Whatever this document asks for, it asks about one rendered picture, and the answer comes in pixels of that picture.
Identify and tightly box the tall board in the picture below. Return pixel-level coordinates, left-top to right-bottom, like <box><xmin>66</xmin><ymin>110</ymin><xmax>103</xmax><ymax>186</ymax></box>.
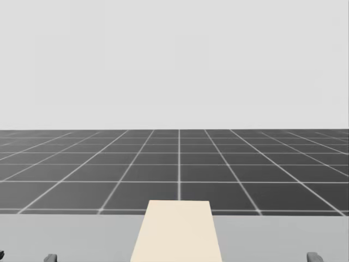
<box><xmin>130</xmin><ymin>200</ymin><xmax>223</xmax><ymax>262</ymax></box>

